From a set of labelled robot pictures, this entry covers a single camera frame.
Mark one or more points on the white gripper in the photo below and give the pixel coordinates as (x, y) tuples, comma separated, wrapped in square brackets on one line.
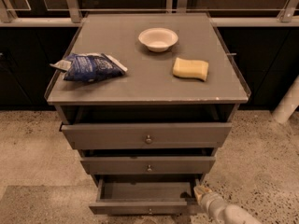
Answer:
[(207, 200)]

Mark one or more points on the grey bottom drawer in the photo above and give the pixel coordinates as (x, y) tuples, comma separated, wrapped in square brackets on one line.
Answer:
[(122, 195)]

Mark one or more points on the grey drawer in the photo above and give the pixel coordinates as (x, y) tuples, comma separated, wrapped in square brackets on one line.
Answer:
[(122, 195), (147, 127), (148, 161)]

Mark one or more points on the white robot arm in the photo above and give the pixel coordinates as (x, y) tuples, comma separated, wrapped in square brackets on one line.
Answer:
[(238, 215)]

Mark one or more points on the grey middle drawer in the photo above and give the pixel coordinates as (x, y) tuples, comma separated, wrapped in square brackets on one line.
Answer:
[(148, 161)]

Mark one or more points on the grey top drawer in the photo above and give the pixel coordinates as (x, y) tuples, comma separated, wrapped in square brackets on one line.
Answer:
[(147, 127)]

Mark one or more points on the grey drawer cabinet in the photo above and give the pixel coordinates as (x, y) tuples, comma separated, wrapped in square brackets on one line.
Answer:
[(149, 79)]

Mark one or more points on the yellow sponge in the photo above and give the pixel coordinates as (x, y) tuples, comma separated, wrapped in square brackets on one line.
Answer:
[(190, 69)]

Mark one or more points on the white pipe leg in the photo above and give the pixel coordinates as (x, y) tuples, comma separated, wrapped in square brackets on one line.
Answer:
[(288, 103)]

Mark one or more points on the white bowl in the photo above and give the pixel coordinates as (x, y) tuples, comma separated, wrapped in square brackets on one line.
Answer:
[(158, 39)]

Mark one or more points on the blue chip bag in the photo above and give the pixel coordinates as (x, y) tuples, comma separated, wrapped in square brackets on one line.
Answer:
[(90, 67)]

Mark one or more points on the metal railing frame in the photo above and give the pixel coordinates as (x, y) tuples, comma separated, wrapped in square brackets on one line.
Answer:
[(223, 13)]

